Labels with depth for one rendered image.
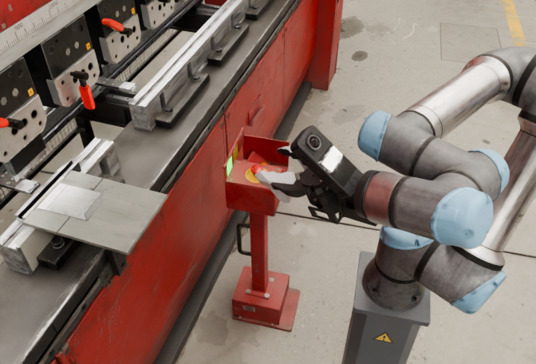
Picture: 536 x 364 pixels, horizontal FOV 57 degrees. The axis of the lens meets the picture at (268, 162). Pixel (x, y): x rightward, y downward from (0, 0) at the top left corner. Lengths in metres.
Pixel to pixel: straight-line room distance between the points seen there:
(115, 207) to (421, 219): 0.74
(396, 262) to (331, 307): 1.05
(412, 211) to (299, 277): 1.61
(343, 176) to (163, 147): 0.88
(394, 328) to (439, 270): 0.27
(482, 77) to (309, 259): 1.49
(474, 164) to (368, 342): 0.76
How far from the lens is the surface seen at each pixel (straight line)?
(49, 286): 1.25
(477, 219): 0.65
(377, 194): 0.69
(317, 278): 2.24
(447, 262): 1.10
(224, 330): 2.10
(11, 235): 1.25
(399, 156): 0.76
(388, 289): 1.22
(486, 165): 0.75
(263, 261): 1.88
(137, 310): 1.55
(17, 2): 1.07
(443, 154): 0.75
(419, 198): 0.66
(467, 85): 0.94
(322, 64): 3.25
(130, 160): 1.49
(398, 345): 1.38
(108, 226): 1.14
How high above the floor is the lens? 1.82
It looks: 41 degrees down
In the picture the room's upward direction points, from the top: straight up
